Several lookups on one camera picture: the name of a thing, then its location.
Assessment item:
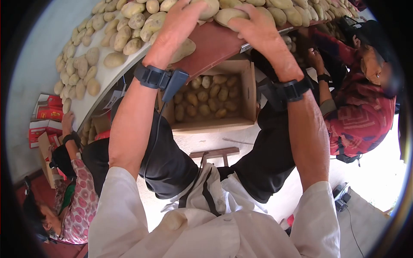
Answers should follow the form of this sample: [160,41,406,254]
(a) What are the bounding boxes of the person's right hand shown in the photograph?
[227,3,304,82]

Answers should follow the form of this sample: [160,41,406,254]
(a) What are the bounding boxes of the person's left hand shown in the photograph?
[143,0,210,70]

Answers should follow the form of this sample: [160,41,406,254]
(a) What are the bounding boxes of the person's right fingers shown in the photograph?
[236,3,262,17]

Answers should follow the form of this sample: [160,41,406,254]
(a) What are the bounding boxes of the person's left fingers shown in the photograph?
[173,0,210,20]

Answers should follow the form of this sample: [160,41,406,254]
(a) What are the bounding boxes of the person's right thumb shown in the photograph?
[237,30,259,49]

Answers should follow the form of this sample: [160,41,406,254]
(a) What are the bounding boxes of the person's right index finger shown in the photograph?
[227,16,255,32]

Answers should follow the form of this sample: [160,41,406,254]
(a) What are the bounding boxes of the long pale potato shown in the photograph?
[214,8,250,28]

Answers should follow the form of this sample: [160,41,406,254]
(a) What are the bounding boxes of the large round pale potato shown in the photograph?
[195,0,220,20]

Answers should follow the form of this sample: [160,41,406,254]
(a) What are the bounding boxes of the grey metal bar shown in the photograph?
[240,26,295,54]

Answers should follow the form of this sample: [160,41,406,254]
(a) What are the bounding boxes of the red-brown chute board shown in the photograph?
[171,20,326,82]

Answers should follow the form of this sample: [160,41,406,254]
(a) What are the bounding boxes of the oval potato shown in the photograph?
[169,39,197,64]

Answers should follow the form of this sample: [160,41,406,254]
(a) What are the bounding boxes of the brown cardboard box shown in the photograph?
[80,114,112,146]
[157,60,257,135]

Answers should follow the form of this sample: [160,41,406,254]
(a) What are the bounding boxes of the black wrist band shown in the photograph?
[256,77,314,112]
[133,63,190,103]

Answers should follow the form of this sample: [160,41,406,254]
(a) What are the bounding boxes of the batch of packed potatoes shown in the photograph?
[174,74,240,122]

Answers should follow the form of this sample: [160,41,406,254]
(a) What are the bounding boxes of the pile of loose potatoes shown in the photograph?
[53,0,360,114]

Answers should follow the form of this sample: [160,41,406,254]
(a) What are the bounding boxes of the white conveyor table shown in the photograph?
[6,0,368,133]

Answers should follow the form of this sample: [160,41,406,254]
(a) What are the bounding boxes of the wooden stool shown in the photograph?
[189,147,240,167]

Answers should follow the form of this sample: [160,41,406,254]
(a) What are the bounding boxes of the stack of red cartons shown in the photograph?
[28,93,65,149]

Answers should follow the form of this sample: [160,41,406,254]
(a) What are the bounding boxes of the person's body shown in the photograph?
[88,163,341,258]

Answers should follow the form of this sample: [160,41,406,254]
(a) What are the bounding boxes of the black device with cable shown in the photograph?
[332,182,353,212]

